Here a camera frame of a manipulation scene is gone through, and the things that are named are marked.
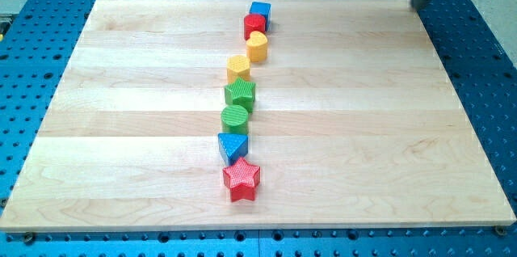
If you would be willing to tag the red star block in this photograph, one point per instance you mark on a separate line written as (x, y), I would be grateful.
(242, 179)

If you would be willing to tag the yellow heart block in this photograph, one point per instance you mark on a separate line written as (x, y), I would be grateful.
(257, 47)

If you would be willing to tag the wooden board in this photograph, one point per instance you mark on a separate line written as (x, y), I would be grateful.
(355, 124)

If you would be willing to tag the green star block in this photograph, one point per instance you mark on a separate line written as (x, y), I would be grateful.
(242, 93)

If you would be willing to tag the blue triangle block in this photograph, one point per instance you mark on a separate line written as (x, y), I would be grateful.
(232, 146)

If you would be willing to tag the red cylinder block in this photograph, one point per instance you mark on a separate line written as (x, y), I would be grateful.
(253, 23)

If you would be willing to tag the green cylinder block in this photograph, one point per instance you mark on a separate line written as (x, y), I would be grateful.
(234, 119)

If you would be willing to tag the yellow hexagon block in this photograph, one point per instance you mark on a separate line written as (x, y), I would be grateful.
(238, 66)

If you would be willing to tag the blue cube block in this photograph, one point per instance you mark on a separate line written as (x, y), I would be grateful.
(263, 9)

